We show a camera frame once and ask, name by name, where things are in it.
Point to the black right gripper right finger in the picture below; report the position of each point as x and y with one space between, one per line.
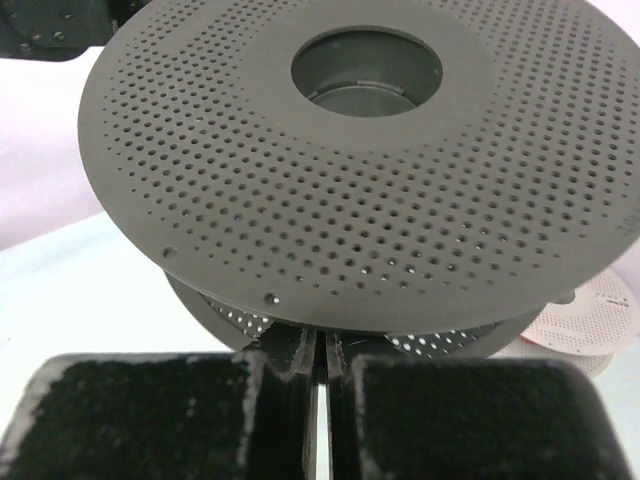
391 416

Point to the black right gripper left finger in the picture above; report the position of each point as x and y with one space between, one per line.
244 415

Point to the black filament spool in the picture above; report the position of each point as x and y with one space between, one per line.
430 173

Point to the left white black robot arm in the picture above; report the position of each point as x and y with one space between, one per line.
60 30

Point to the white perforated filament spool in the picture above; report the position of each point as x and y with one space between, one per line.
585 328

